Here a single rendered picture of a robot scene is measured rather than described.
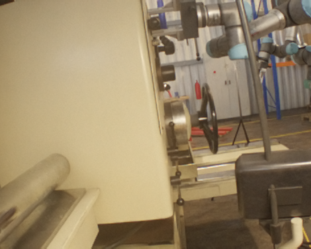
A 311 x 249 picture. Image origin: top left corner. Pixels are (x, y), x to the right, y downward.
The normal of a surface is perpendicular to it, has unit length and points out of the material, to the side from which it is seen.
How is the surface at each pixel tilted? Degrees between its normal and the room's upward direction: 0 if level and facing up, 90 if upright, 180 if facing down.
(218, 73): 90
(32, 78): 90
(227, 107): 90
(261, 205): 109
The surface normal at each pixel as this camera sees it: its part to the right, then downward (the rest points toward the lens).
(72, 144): -0.04, 0.14
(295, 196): -0.22, 0.49
